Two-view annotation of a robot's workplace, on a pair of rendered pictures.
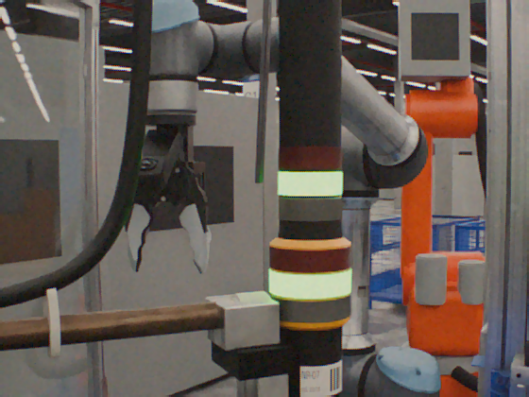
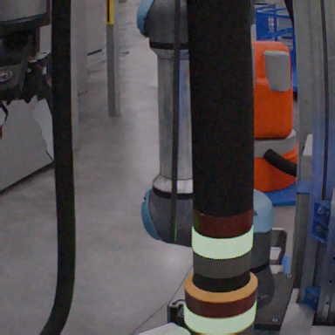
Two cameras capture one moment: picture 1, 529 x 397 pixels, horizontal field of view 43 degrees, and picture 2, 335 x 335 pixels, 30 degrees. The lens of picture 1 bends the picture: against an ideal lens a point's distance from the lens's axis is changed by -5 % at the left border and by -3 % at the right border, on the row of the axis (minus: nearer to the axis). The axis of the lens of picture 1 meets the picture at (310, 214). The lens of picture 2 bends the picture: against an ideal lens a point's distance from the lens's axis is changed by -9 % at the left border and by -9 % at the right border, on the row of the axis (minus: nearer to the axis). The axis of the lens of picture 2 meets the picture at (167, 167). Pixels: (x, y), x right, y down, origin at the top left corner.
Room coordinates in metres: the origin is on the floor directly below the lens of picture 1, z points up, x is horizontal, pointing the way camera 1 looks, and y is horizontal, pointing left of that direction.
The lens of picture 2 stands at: (0.03, 0.05, 1.77)
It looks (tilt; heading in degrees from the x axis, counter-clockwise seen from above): 20 degrees down; 356
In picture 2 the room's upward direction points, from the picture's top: 2 degrees counter-clockwise
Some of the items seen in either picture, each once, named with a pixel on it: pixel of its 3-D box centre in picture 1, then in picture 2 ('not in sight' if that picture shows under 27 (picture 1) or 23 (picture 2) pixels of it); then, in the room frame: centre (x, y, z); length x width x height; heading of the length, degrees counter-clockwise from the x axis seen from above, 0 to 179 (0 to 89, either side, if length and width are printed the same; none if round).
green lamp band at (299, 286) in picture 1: (310, 279); (220, 309); (0.36, 0.00, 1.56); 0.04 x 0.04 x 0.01
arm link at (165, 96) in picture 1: (167, 100); (18, 7); (0.92, 0.19, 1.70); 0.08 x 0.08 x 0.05
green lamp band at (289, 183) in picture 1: (310, 182); (222, 235); (0.36, 0.00, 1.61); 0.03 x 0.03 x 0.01
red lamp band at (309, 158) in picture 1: (310, 158); (223, 215); (0.36, 0.00, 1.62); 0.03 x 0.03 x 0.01
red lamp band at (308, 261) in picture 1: (310, 255); (221, 292); (0.36, 0.00, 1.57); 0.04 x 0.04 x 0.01
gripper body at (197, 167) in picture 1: (171, 161); (22, 58); (0.92, 0.19, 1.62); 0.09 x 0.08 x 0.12; 173
